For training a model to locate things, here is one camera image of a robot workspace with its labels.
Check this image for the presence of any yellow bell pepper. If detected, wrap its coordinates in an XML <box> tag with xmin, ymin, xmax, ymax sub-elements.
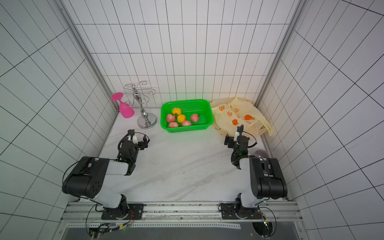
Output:
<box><xmin>172</xmin><ymin>108</ymin><xmax>182</xmax><ymax>116</ymax></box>

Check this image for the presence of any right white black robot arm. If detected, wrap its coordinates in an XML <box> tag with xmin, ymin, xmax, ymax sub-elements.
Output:
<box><xmin>218</xmin><ymin>125</ymin><xmax>288</xmax><ymax>220</ymax></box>

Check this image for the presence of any green plastic basket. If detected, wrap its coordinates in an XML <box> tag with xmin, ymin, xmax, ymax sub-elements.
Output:
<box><xmin>160</xmin><ymin>100</ymin><xmax>214</xmax><ymax>133</ymax></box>

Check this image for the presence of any pink plastic wine glass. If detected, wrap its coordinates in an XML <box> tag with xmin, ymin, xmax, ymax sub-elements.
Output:
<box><xmin>111</xmin><ymin>93</ymin><xmax>135</xmax><ymax>119</ymax></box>

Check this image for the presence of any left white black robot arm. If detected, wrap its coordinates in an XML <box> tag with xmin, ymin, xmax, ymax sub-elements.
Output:
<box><xmin>62</xmin><ymin>130</ymin><xmax>150</xmax><ymax>221</ymax></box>

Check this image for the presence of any aluminium mounting rail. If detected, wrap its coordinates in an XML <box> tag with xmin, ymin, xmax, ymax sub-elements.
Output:
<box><xmin>61</xmin><ymin>201</ymin><xmax>303</xmax><ymax>231</ymax></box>

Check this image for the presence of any orange yellow fruit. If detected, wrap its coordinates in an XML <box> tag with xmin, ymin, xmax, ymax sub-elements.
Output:
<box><xmin>177</xmin><ymin>114</ymin><xmax>187</xmax><ymax>124</ymax></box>

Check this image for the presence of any purple mug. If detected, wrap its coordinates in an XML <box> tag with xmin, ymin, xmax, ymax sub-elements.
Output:
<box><xmin>254</xmin><ymin>149</ymin><xmax>270</xmax><ymax>159</ymax></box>

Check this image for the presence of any yellow printed plastic bag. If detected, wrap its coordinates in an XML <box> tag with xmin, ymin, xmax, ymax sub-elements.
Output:
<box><xmin>210</xmin><ymin>97</ymin><xmax>274</xmax><ymax>137</ymax></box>

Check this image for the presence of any pink peach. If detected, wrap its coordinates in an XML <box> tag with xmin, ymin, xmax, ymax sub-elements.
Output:
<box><xmin>191</xmin><ymin>114</ymin><xmax>200</xmax><ymax>123</ymax></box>
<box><xmin>168</xmin><ymin>122</ymin><xmax>179</xmax><ymax>128</ymax></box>
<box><xmin>166</xmin><ymin>114</ymin><xmax>176</xmax><ymax>123</ymax></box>
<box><xmin>182</xmin><ymin>120</ymin><xmax>192</xmax><ymax>127</ymax></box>

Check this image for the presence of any silver metal glass rack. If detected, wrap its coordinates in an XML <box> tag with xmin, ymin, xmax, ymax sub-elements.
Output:
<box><xmin>124</xmin><ymin>81</ymin><xmax>157</xmax><ymax>130</ymax></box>

